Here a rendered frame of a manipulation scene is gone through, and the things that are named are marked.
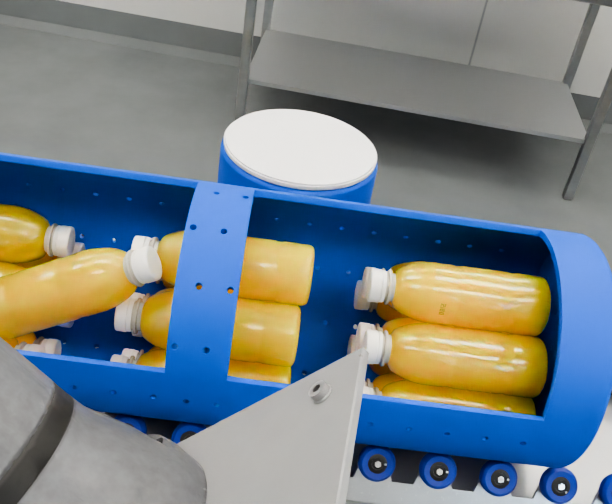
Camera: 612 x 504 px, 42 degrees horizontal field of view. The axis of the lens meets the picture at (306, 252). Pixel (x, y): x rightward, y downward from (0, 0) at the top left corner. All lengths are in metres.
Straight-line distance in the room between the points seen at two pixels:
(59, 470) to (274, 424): 0.12
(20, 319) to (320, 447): 0.56
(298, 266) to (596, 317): 0.32
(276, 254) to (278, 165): 0.49
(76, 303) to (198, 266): 0.14
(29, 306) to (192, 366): 0.19
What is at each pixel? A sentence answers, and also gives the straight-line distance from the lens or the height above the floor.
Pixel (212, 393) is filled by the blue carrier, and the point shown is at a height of 1.09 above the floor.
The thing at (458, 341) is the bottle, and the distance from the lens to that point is 0.90.
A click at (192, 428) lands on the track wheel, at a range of 0.96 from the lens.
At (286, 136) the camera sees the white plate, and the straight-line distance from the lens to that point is 1.44.
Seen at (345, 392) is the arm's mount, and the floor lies 1.41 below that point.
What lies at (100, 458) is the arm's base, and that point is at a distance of 0.43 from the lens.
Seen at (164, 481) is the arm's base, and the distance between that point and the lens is 0.44.
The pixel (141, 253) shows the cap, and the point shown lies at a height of 1.19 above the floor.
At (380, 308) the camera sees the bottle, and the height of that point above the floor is 1.06.
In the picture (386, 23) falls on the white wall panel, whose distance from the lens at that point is 4.23.
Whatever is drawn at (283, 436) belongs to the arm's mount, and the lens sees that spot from 0.44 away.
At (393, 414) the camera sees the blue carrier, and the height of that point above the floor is 1.09.
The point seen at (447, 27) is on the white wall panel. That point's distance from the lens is 4.24.
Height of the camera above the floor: 1.71
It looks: 36 degrees down
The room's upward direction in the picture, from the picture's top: 10 degrees clockwise
